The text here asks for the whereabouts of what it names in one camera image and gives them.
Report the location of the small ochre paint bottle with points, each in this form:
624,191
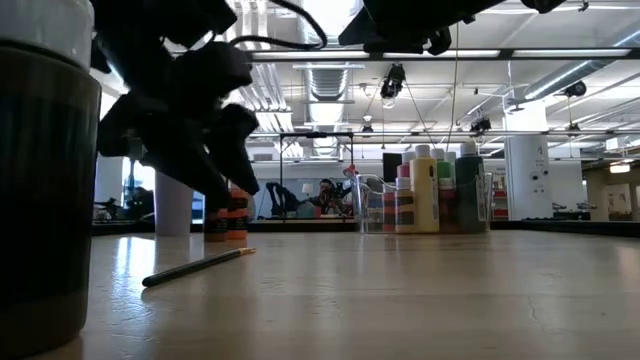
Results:
405,210

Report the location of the black ceiling spotlight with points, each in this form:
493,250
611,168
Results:
480,124
575,89
394,80

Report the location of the lavender plastic cup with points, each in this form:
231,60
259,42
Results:
172,210

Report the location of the white table lamp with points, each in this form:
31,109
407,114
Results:
307,187

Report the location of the small brown paint bottle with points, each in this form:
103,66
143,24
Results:
216,227

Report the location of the small red paint bottle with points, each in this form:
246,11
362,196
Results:
238,220
390,212

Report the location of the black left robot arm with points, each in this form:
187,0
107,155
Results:
150,25

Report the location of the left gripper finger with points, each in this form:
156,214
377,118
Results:
165,140
235,140

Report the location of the large yellow paint bottle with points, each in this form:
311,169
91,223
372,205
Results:
425,200

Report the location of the magenta paint bottle black label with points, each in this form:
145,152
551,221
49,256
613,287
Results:
447,210

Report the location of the large white paint bottle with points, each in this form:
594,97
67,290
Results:
452,157

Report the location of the black background screen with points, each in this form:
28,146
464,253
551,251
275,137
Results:
391,167

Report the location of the black overhead light bar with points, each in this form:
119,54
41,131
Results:
550,53

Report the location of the long black ceiling rail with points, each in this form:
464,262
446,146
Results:
550,133

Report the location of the clear plastic bin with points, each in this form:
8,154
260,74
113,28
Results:
362,200

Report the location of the glowing wall light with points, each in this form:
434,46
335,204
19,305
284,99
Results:
620,168

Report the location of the person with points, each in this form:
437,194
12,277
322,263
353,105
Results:
329,192

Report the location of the thin black paintbrush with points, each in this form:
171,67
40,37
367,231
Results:
195,267

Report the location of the silver ventilation duct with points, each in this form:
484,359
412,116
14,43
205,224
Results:
327,80

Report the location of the background black rig frame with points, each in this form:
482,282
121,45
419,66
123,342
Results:
317,134

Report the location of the large teal paint bottle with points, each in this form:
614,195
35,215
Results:
469,200

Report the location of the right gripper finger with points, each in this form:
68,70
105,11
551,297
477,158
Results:
395,37

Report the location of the background black robot arm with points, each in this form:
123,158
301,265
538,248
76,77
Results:
135,202
280,197
345,192

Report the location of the white round pillar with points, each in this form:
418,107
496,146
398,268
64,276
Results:
526,190

